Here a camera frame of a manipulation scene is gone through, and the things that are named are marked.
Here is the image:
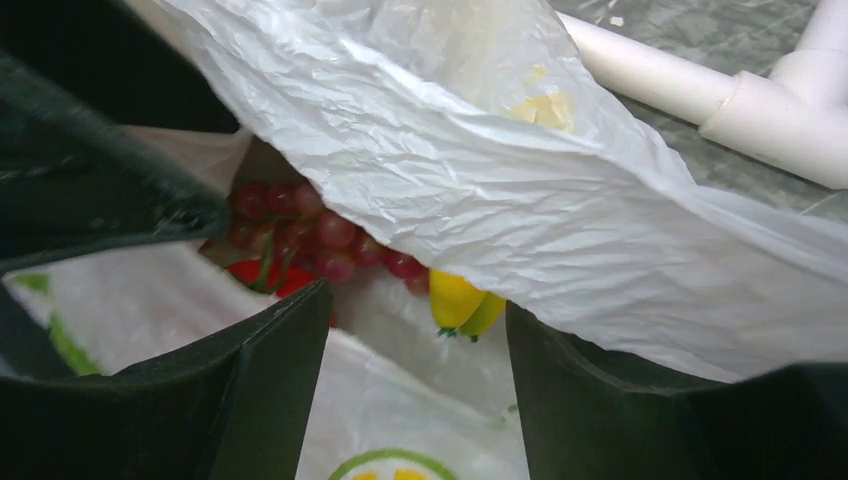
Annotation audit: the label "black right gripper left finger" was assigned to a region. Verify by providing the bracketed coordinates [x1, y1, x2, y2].
[1, 281, 332, 479]

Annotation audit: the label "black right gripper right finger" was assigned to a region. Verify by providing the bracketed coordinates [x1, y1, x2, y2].
[506, 305, 847, 479]

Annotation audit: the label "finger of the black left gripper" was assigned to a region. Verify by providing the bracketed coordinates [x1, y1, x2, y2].
[1, 52, 229, 272]

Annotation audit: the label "yellow fake bananas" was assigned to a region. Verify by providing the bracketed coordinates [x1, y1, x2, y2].
[429, 270, 507, 343]

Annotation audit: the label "white printed plastic bag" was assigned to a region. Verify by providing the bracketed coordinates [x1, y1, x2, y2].
[1, 1, 847, 479]

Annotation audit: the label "red fake grapes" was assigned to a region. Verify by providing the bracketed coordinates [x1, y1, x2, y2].
[227, 181, 429, 296]

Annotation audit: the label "white pvc pipe frame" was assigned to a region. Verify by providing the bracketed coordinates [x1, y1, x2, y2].
[560, 1, 847, 189]

